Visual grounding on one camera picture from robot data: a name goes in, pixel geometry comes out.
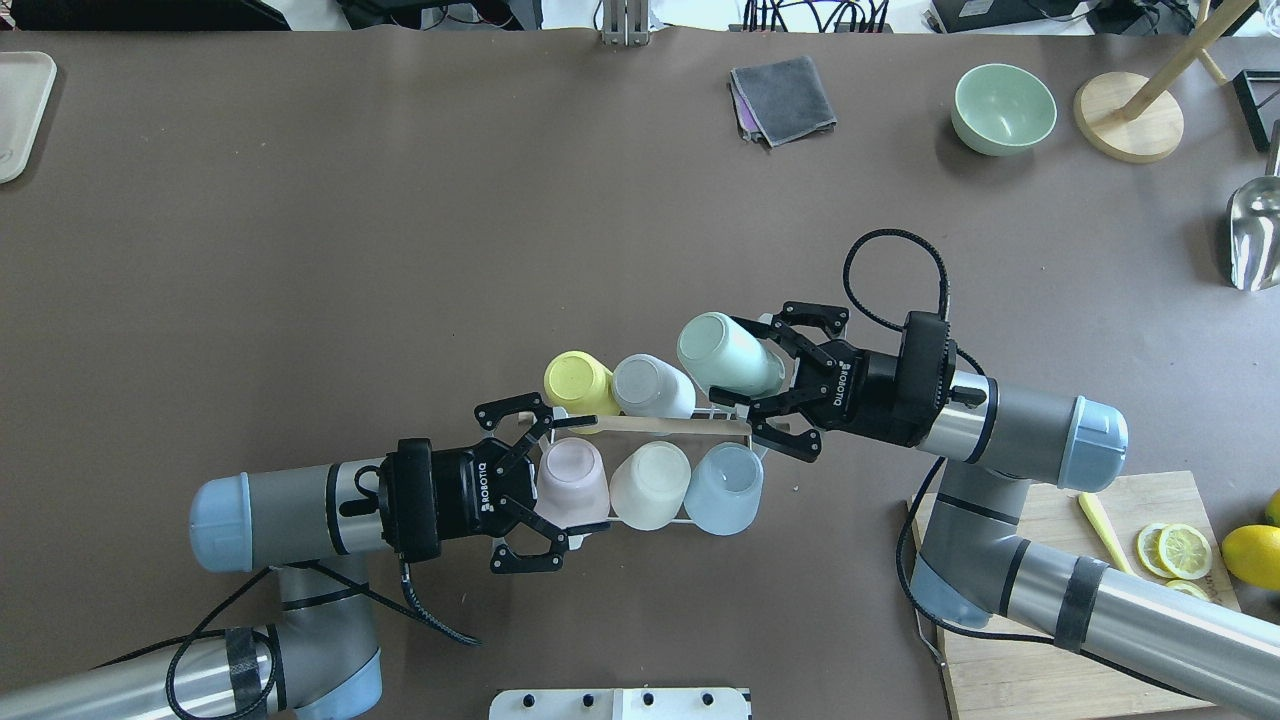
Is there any grey cloth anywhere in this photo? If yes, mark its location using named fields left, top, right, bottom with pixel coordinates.
left=730, top=55, right=838, bottom=149

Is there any wooden mug tree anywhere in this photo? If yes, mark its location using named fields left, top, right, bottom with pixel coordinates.
left=1073, top=1, right=1254, bottom=164

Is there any light blue cup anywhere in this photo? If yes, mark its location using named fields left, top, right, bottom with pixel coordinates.
left=684, top=443, right=764, bottom=536

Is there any yellow plastic knife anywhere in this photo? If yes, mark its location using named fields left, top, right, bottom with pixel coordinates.
left=1076, top=492, right=1137, bottom=577

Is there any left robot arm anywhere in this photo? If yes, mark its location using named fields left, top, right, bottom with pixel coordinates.
left=3, top=392, right=609, bottom=719

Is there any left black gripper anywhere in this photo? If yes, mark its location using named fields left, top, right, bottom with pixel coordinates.
left=378, top=392, right=613, bottom=577

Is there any aluminium frame post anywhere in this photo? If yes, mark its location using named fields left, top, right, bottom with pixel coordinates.
left=599, top=0, right=652, bottom=47

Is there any metal scoop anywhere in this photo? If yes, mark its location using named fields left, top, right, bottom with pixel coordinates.
left=1228, top=123, right=1279, bottom=292

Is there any beige tray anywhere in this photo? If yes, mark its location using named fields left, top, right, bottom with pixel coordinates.
left=1, top=51, right=58, bottom=184

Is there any bamboo cutting board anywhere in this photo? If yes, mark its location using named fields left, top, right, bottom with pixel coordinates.
left=906, top=471, right=1272, bottom=720

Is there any grey cup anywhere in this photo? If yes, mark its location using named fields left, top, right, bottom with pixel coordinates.
left=612, top=354, right=696, bottom=419

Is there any cream white cup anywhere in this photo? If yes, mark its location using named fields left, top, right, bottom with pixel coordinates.
left=611, top=441, right=692, bottom=530

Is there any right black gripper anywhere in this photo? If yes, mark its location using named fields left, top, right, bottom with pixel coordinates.
left=708, top=301, right=957, bottom=464

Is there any green cup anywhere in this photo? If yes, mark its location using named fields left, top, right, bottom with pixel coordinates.
left=677, top=313, right=785, bottom=398

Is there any yellow lemon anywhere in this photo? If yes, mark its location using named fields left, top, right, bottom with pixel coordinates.
left=1220, top=524, right=1279, bottom=592

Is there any pink cup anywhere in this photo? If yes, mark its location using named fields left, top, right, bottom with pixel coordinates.
left=535, top=437, right=611, bottom=529

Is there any wine glass rack tray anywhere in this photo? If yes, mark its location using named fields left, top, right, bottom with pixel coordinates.
left=1231, top=69, right=1279, bottom=152

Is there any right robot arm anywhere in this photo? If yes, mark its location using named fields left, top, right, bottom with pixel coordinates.
left=704, top=231, right=1277, bottom=719

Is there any green lime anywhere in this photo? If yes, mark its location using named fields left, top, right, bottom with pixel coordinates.
left=1263, top=489, right=1280, bottom=527

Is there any white wire cup rack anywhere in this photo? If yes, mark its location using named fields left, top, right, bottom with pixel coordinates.
left=540, top=413, right=765, bottom=527

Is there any yellow cup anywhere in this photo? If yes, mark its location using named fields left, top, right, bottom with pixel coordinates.
left=543, top=350, right=621, bottom=416

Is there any green bowl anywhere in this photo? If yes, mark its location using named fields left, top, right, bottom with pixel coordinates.
left=950, top=63, right=1059, bottom=158

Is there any lemon slice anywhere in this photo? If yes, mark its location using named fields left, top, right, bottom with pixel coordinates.
left=1156, top=523, right=1213, bottom=580
left=1135, top=523, right=1175, bottom=580
left=1165, top=579, right=1213, bottom=603

